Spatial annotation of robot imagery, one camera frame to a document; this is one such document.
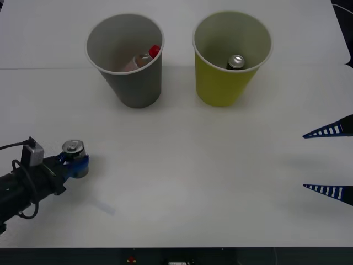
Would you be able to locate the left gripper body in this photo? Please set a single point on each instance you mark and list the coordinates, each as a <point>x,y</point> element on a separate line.
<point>53,176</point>

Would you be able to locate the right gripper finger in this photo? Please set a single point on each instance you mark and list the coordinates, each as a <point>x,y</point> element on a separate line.
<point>336,128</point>
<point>337,192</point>

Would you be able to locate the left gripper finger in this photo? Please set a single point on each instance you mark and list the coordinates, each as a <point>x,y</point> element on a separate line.
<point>80,165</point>
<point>61,159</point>

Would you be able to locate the silver drink can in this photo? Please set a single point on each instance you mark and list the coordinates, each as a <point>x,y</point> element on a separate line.
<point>72,149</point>

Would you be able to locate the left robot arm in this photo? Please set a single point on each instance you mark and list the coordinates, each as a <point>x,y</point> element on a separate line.
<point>16,185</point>

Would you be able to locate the grey plastic waste bin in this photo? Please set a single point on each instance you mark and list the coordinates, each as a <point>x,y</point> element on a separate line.
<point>132,85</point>

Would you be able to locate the black drink can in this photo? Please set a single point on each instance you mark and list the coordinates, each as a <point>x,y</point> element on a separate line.
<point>236,61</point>

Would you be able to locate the clear bottle with red cap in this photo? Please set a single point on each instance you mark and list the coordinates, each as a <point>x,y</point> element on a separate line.
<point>143,59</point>

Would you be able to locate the yellow-green plastic waste bin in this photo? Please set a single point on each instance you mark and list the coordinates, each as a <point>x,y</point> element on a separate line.
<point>218,85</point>

